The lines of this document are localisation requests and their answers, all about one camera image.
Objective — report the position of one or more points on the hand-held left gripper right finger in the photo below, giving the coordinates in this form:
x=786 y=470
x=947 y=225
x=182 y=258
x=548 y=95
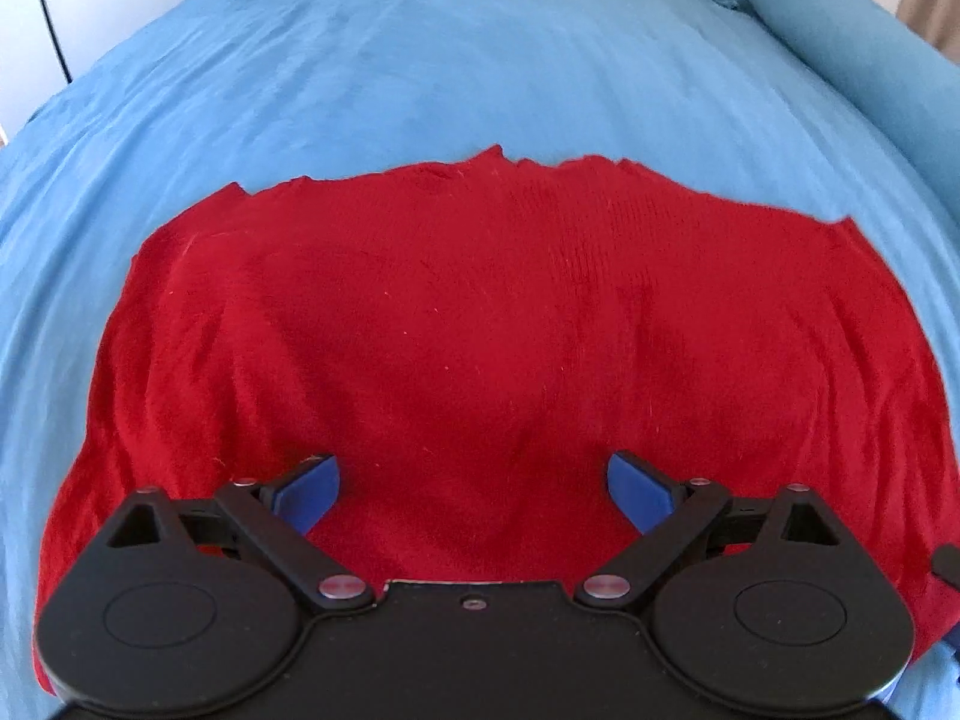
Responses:
x=637 y=493

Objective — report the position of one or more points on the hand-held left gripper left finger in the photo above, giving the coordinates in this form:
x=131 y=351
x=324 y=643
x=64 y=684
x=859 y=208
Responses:
x=311 y=493

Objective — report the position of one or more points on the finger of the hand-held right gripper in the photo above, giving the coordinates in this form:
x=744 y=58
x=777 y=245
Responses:
x=949 y=561

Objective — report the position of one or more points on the red knit sweater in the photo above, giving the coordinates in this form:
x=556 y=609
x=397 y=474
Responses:
x=487 y=330

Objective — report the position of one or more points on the bed with blue sheet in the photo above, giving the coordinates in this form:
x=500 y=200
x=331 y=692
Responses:
x=450 y=67

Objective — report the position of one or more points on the blue rolled duvet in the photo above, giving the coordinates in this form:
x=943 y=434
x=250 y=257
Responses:
x=840 y=37

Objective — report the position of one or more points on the white wardrobe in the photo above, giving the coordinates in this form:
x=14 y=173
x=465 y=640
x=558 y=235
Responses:
x=112 y=0

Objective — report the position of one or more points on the beige curtain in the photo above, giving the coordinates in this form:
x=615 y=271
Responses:
x=934 y=11

